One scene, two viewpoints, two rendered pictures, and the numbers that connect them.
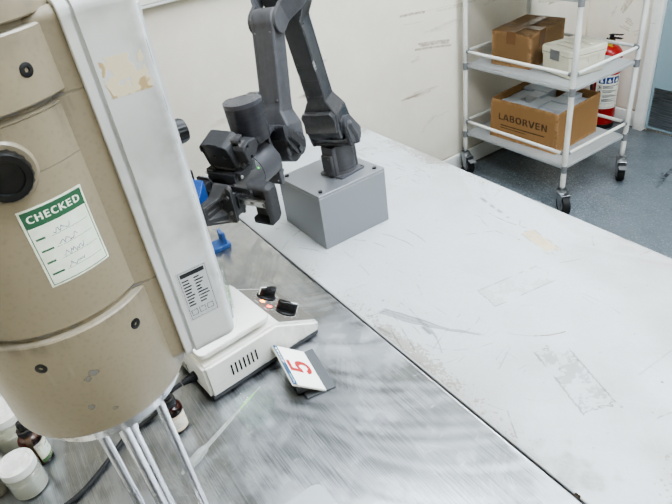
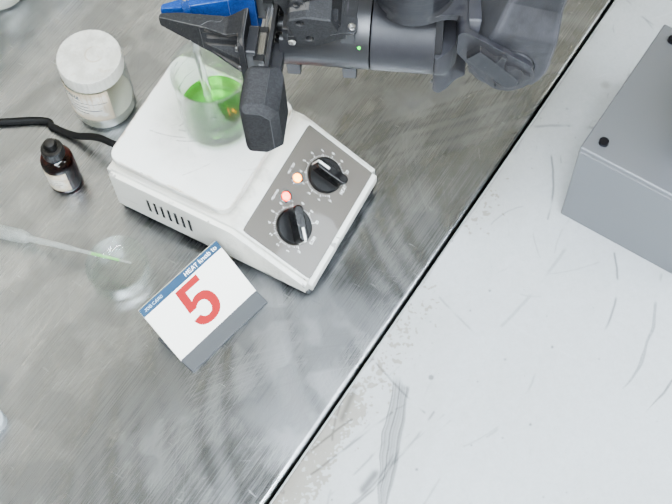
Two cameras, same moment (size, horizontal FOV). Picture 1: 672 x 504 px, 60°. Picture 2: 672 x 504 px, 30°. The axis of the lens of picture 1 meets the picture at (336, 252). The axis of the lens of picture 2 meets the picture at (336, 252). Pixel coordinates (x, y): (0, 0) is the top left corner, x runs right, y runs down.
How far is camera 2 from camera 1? 0.76 m
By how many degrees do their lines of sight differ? 49
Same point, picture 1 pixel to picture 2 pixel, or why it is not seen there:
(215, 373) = (122, 187)
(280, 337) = (234, 245)
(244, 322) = (199, 182)
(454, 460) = not seen: outside the picture
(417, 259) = (583, 405)
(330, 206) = (598, 177)
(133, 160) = not seen: outside the picture
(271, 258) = (499, 120)
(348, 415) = (141, 413)
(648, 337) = not seen: outside the picture
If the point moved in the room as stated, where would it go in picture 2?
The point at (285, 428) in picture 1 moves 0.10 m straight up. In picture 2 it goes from (96, 330) to (71, 284)
